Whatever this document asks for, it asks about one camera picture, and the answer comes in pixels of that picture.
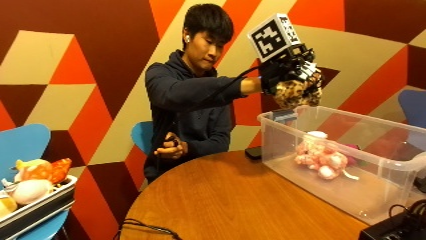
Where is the white round soft toy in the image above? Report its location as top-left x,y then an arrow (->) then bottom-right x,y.
2,177 -> 56,206

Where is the black phone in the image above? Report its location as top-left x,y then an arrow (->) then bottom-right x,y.
244,146 -> 264,161

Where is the grey tray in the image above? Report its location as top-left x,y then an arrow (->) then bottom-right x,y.
0,174 -> 79,240

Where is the blue chair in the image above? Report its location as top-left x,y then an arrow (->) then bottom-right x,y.
131,120 -> 155,156
0,123 -> 72,240
397,89 -> 426,130

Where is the yellow soft toy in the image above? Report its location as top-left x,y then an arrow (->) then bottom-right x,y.
0,194 -> 19,220

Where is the orange soft toy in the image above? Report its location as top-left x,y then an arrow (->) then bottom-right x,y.
15,157 -> 74,185

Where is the the person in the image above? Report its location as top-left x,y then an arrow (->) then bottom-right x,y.
143,3 -> 264,184

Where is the magenta soft toy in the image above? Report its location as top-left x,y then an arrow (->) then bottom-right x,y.
344,143 -> 368,168

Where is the pink fluffy soft toy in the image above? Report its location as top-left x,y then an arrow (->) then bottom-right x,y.
293,130 -> 361,181

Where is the black glove cable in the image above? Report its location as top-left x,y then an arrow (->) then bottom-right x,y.
155,64 -> 268,168

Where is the clear plastic storage bin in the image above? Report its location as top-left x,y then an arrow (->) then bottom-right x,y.
257,105 -> 426,226

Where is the white marker cube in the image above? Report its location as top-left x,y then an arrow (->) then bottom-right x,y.
247,12 -> 304,63

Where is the leopard print soft toy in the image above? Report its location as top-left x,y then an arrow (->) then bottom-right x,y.
273,71 -> 325,110

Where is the small black clicker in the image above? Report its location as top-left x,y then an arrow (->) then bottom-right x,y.
165,133 -> 181,148

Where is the black electronic device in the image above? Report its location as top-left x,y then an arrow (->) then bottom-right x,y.
358,199 -> 426,240

